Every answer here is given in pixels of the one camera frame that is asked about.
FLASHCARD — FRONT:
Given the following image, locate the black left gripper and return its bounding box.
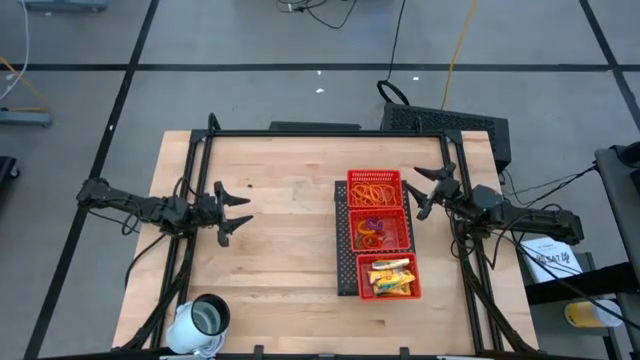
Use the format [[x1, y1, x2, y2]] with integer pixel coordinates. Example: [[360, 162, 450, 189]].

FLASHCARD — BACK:
[[192, 180, 255, 248]]

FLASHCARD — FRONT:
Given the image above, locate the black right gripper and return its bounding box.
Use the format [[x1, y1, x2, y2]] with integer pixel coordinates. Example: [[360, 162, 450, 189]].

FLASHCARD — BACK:
[[404, 160, 464, 222]]

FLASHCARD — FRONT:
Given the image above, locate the yellow printed packet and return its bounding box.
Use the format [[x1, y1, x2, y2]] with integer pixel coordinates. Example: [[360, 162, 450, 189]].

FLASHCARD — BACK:
[[371, 257, 412, 272], [368, 269, 401, 285], [374, 270, 417, 291]]

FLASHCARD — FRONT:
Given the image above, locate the red plastic mesh basket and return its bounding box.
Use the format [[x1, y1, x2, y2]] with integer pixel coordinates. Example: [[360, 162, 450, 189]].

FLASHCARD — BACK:
[[346, 169, 405, 210], [355, 251, 423, 302], [348, 207, 413, 253]]

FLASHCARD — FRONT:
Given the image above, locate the black perforated computer case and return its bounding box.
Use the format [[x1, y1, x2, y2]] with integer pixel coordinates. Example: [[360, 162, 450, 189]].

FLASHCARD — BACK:
[[379, 102, 512, 174]]

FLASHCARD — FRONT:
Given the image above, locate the black perforated metal shelf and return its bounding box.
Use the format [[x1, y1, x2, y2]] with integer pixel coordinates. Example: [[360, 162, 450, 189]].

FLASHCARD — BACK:
[[333, 179, 420, 298]]

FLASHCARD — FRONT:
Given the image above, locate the white cup with black rim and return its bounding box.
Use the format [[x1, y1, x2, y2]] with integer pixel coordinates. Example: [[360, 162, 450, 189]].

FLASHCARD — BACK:
[[164, 293, 232, 357]]

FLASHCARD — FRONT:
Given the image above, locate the white printed paper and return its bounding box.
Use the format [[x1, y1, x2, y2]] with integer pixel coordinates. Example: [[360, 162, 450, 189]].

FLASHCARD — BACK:
[[519, 236, 585, 285]]

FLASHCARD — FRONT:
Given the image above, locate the dark grey cart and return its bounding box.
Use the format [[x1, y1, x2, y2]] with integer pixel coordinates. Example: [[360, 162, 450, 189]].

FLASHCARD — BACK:
[[524, 142, 640, 360]]

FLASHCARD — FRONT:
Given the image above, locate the yellow and white bottle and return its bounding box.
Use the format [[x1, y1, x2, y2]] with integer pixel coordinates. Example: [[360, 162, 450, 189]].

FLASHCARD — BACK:
[[563, 298, 625, 330]]

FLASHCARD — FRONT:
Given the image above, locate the grey furniture foot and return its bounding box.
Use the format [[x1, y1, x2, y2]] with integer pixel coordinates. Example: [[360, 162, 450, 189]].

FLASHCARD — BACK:
[[0, 109, 54, 128], [19, 0, 109, 14]]

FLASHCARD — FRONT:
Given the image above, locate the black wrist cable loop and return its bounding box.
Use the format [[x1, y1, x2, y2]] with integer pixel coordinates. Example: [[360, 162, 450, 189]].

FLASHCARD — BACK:
[[172, 175, 201, 200]]

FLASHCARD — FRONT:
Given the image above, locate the black floor cable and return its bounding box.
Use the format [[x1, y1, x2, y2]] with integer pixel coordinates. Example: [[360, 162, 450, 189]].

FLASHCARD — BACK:
[[375, 0, 412, 106]]

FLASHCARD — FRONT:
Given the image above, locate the black aluminium table frame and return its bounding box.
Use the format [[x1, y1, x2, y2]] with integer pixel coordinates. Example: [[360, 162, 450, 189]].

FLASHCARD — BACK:
[[112, 112, 539, 360]]

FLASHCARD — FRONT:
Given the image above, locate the black hanging cable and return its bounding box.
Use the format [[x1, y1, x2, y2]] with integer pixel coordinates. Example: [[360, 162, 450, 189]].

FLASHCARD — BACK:
[[123, 232, 169, 290]]

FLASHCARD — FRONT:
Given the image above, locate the black cable bundle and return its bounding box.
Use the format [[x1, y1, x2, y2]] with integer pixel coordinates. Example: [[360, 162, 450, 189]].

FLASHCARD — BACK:
[[277, 0, 359, 30]]

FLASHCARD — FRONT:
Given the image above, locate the thin yellow floor cable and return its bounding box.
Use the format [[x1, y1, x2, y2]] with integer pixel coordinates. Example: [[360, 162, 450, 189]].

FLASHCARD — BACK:
[[0, 54, 50, 113]]

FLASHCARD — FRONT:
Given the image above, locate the white floor cable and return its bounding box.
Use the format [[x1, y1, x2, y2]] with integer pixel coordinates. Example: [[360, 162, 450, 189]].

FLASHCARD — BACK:
[[0, 0, 31, 101]]

